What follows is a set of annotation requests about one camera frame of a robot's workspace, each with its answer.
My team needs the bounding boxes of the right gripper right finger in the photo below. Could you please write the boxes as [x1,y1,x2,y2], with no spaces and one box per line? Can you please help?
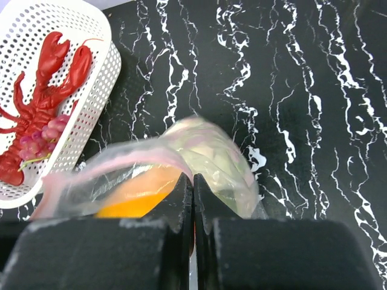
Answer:
[193,174,377,289]

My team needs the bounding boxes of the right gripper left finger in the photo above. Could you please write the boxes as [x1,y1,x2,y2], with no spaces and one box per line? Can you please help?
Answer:
[1,175,193,289]

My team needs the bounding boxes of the fake orange fruit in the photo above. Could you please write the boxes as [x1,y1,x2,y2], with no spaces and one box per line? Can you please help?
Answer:
[94,166,181,218]

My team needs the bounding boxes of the clear zip top bag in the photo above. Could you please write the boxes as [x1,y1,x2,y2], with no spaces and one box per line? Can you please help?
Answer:
[32,117,267,219]

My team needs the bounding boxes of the fake red grapes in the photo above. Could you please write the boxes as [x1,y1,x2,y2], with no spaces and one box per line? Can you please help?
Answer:
[19,114,70,163]

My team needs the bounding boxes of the red fake lobster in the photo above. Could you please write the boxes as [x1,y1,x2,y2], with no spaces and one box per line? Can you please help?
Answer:
[1,31,93,186]

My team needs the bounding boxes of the black marble pattern mat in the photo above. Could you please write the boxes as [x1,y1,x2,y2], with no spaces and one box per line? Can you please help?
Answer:
[0,0,387,290]

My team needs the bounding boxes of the white oval perforated basket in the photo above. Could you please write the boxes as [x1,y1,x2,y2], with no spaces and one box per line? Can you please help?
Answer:
[1,1,122,209]

